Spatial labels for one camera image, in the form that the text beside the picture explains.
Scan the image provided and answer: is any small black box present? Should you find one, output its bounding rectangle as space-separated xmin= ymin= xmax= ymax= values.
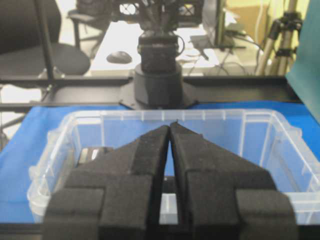
xmin=76 ymin=146 xmax=114 ymax=167

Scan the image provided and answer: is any black computer mouse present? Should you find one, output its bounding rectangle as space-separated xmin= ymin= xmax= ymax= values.
xmin=106 ymin=51 xmax=132 ymax=64

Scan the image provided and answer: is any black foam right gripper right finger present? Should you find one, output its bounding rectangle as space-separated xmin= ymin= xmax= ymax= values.
xmin=170 ymin=122 xmax=299 ymax=240

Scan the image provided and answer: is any blue table cloth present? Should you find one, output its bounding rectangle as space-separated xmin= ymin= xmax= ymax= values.
xmin=0 ymin=101 xmax=320 ymax=223

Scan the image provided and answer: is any black office chair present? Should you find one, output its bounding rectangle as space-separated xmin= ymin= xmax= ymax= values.
xmin=0 ymin=0 xmax=91 ymax=87

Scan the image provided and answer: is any camera tripod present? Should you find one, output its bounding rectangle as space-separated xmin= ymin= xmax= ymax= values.
xmin=254 ymin=0 xmax=303 ymax=76

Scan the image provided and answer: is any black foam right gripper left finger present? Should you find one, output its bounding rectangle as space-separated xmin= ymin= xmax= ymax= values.
xmin=42 ymin=125 xmax=168 ymax=240

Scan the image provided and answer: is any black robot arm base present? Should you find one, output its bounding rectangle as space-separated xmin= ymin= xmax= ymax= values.
xmin=112 ymin=0 xmax=204 ymax=109

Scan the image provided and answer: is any teal backdrop board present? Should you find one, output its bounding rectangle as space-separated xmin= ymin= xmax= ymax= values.
xmin=286 ymin=0 xmax=320 ymax=121

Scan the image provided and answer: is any clear plastic storage case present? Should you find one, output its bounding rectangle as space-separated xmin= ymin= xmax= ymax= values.
xmin=26 ymin=109 xmax=320 ymax=225

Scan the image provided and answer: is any black metal frame rail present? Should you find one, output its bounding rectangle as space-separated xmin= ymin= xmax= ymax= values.
xmin=0 ymin=75 xmax=301 ymax=113

